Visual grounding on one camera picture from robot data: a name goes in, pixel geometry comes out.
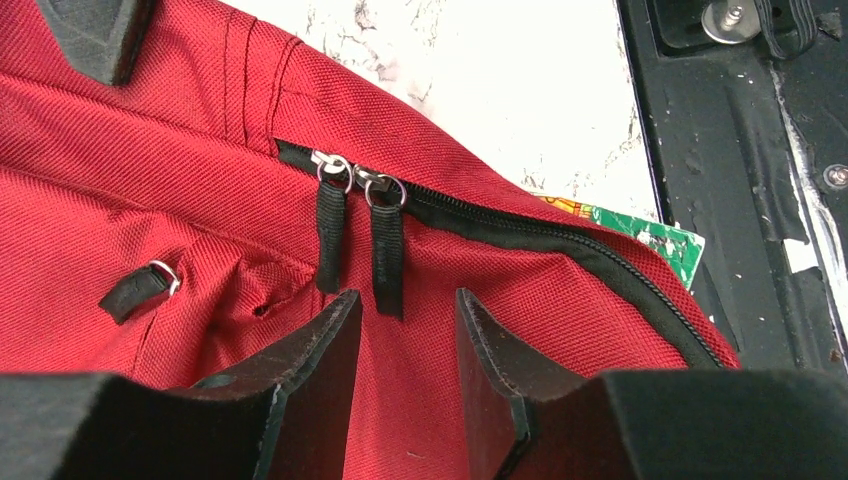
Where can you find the green treehouse book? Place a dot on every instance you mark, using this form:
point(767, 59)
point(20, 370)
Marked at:
point(681, 249)

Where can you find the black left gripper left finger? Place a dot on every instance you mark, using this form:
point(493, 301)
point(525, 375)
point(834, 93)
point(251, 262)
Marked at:
point(282, 413)

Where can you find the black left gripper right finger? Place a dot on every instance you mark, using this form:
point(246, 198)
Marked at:
point(528, 417)

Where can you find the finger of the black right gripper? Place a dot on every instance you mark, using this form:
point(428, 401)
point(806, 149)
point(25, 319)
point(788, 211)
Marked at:
point(100, 39)

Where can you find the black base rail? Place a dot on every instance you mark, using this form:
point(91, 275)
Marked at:
point(751, 154)

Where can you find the red backpack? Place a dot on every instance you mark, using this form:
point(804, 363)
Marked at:
point(167, 229)

